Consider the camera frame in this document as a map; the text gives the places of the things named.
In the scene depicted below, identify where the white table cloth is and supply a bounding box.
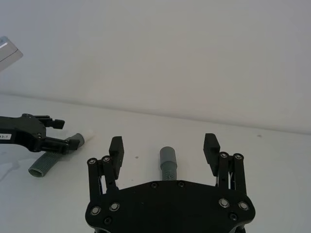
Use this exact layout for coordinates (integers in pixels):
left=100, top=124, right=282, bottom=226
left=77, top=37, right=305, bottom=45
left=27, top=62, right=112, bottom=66
left=0, top=94, right=311, bottom=233

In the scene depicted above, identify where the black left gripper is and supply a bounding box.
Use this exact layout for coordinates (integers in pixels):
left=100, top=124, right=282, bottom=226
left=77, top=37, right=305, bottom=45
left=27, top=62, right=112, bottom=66
left=0, top=113, right=79, bottom=155

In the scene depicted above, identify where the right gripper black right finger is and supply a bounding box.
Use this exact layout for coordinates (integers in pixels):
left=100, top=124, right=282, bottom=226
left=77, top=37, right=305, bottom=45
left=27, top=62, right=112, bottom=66
left=202, top=133, right=247, bottom=195

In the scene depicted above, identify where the short grey ribbed hose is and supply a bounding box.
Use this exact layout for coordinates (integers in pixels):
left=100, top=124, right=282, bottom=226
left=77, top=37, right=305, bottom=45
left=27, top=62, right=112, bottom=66
left=159, top=146, right=179, bottom=182

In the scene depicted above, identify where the long grey ribbed hose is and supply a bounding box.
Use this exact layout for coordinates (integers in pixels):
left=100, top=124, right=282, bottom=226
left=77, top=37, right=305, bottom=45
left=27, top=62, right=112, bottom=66
left=28, top=133, right=86, bottom=179

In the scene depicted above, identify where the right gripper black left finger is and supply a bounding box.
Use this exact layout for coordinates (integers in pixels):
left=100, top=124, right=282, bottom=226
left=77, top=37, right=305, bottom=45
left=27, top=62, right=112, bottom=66
left=87, top=136, right=125, bottom=202

